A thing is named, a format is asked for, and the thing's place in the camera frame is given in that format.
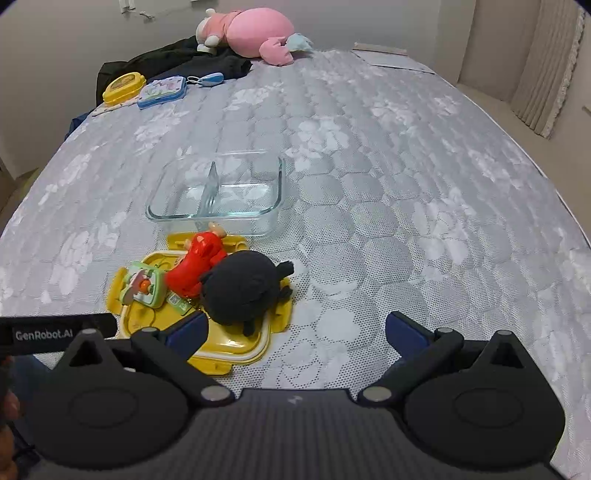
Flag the white patterned cloth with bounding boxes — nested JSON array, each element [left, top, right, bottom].
[[90, 98, 140, 117]]

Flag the black cloth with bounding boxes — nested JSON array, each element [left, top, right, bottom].
[[96, 36, 253, 99]]

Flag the black plush toy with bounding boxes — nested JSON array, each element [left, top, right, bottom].
[[199, 251, 296, 336]]

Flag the blue patterned pouch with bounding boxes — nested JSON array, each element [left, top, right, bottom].
[[137, 76, 188, 110]]

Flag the beige curtain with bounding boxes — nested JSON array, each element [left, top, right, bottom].
[[510, 0, 588, 139]]

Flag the grey quilted mattress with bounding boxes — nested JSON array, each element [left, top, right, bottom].
[[0, 45, 591, 398]]

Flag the yellow plastic container lid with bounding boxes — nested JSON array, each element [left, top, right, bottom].
[[108, 232, 295, 376]]

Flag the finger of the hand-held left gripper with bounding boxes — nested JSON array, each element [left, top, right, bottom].
[[0, 313, 117, 357]]

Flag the pink plush toy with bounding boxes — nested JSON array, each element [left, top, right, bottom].
[[196, 8, 315, 66]]

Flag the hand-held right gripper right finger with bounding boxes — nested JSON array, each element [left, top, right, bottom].
[[358, 311, 539, 407]]

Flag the small green pink toy packet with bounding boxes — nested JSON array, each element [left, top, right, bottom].
[[117, 261, 168, 309]]

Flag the flat grey cardboard sheet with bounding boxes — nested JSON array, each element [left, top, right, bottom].
[[353, 42, 435, 75]]

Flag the clear glass divided container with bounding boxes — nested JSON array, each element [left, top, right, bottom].
[[146, 154, 284, 239]]

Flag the red figure toy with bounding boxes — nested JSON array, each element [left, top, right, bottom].
[[165, 222, 229, 302]]

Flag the person's dark blue trousers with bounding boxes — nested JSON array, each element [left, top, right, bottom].
[[9, 356, 54, 409]]

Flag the blue oval keychain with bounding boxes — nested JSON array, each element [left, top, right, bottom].
[[188, 71, 225, 89]]

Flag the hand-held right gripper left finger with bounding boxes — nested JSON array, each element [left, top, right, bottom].
[[55, 310, 234, 407]]

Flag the small yellow round box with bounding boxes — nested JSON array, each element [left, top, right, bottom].
[[102, 71, 147, 105]]

